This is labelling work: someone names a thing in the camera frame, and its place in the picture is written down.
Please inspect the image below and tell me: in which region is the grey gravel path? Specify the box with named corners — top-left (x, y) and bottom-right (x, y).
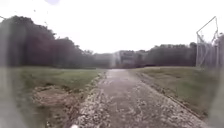
top-left (71, 68), bottom-right (209, 128)

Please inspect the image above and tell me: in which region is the grass field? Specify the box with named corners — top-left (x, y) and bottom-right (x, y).
top-left (0, 65), bottom-right (108, 128)
top-left (129, 65), bottom-right (224, 121)

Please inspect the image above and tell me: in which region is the wood of dark trees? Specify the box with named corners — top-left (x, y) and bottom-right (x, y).
top-left (0, 15), bottom-right (224, 70)

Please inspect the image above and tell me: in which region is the tall metal frame fence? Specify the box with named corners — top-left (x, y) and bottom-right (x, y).
top-left (195, 15), bottom-right (221, 69)

